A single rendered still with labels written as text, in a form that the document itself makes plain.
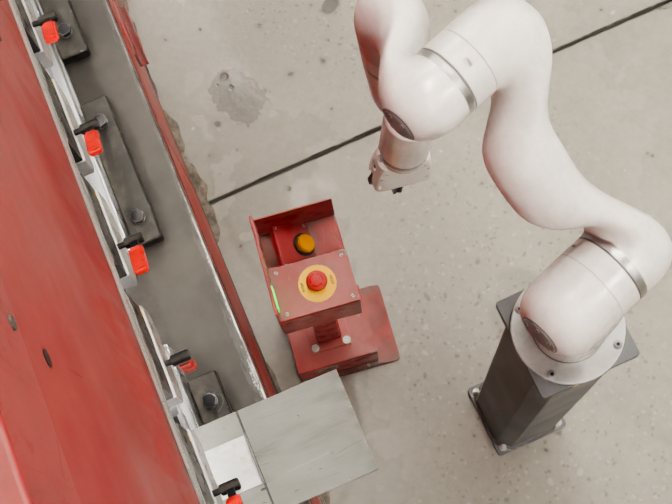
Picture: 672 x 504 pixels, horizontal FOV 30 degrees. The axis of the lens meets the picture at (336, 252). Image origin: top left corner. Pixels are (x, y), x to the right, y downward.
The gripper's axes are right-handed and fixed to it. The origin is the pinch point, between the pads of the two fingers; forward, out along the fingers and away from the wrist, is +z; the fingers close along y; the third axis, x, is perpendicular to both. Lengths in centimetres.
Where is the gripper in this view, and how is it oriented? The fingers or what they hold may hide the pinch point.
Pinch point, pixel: (395, 182)
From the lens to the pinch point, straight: 223.3
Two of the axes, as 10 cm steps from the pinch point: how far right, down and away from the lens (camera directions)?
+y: 9.6, -2.5, 1.0
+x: -2.7, -9.3, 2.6
